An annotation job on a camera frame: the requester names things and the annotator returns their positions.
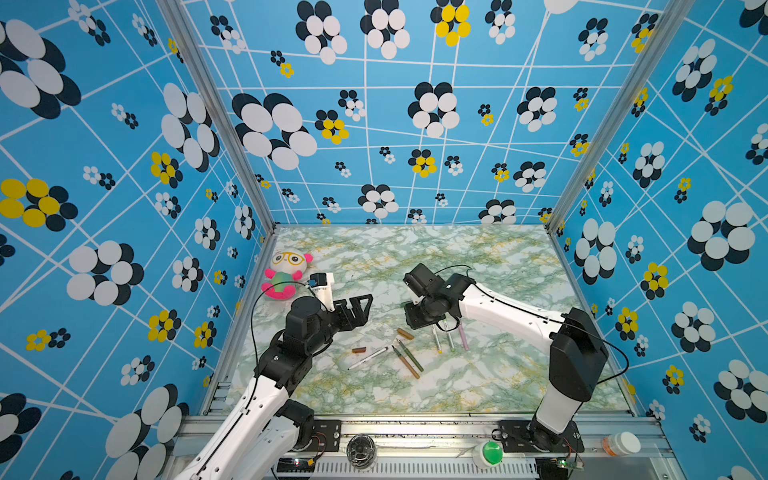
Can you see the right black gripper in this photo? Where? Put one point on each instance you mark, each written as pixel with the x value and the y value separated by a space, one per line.
pixel 409 318

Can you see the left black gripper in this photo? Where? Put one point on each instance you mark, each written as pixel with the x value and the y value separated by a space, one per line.
pixel 349 323

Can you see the pink gel pen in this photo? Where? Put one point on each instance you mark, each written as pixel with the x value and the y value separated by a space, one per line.
pixel 463 337

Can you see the white pen yellow tip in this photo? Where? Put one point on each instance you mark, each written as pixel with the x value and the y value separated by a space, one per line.
pixel 437 340

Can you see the green gel pen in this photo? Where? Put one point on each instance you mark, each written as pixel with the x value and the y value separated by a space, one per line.
pixel 411 357

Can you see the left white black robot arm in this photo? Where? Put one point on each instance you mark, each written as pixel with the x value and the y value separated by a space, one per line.
pixel 267 423

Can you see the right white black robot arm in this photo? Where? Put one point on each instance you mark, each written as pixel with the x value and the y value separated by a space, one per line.
pixel 576 353

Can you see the white pen brown tip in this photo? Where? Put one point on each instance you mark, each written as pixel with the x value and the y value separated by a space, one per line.
pixel 369 358

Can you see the tan brown pen cap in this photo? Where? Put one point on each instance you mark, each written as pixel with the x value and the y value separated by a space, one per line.
pixel 404 334

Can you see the brown gel pen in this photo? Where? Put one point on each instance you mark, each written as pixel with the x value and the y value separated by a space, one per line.
pixel 406 363

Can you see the white pink plush toy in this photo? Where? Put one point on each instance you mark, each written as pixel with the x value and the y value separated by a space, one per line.
pixel 284 273

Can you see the green push button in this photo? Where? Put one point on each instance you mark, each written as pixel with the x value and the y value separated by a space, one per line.
pixel 488 454

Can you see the white orange bottle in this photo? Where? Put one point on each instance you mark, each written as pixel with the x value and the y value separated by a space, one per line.
pixel 621 444

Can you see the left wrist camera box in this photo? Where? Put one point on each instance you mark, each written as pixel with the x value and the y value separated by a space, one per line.
pixel 321 286

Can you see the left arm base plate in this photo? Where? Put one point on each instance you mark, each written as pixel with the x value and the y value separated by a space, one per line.
pixel 319 435

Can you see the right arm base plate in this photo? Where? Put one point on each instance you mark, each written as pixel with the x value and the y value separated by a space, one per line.
pixel 524 436

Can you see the aluminium front frame rail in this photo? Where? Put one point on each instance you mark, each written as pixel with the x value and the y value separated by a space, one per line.
pixel 438 435

